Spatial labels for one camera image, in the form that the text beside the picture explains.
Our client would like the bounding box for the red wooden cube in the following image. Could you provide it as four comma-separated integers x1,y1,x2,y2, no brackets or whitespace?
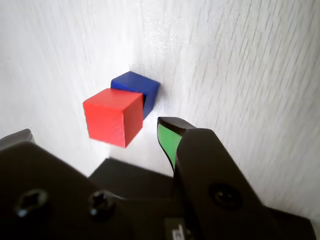
82,87,146,149

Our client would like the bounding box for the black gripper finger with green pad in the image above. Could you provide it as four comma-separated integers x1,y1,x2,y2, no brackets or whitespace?
157,116,198,179

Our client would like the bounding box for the blue wooden cube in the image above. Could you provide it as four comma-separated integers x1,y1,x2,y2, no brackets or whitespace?
110,71,161,121

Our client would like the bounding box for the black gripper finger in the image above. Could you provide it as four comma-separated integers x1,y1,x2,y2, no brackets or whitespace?
174,127,267,219

